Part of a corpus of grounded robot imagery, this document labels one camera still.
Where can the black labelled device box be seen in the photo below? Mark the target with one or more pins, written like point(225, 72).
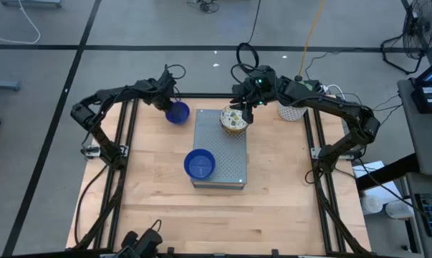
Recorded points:
point(428, 104)

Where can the grey furniture foot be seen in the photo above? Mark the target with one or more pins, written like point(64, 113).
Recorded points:
point(2, 85)

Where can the black desk bar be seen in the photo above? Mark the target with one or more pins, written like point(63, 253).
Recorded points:
point(387, 175)

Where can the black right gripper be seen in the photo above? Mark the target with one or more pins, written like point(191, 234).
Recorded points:
point(260, 93)

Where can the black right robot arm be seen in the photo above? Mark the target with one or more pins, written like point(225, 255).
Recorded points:
point(344, 107)

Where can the grey furniture base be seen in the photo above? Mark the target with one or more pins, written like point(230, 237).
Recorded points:
point(31, 3)

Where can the black table frame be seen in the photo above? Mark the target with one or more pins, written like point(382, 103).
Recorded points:
point(208, 95)

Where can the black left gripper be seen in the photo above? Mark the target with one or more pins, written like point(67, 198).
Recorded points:
point(160, 92)

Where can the grey desk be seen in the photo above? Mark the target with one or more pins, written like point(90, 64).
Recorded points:
point(427, 143)

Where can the black floor fan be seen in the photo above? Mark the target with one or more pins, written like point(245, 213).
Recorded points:
point(421, 32)

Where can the grey perforated metal shelf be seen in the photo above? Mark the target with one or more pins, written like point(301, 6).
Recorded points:
point(230, 157)

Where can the blue mini bowl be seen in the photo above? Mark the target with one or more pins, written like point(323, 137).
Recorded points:
point(180, 115)
point(199, 165)

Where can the white paper sheets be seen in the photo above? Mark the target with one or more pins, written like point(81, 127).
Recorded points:
point(368, 169)

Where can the plant in white patterned pot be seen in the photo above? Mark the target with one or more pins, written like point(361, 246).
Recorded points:
point(291, 113)

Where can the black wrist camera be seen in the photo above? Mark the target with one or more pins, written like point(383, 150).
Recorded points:
point(262, 73)
point(168, 77)

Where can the white round roll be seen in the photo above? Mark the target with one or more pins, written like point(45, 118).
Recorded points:
point(398, 209)
point(371, 204)

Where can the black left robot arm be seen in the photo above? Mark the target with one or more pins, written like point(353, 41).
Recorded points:
point(81, 114)

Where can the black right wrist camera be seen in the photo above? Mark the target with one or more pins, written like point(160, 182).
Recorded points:
point(262, 73)

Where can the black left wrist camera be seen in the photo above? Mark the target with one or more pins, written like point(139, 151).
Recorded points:
point(168, 77)

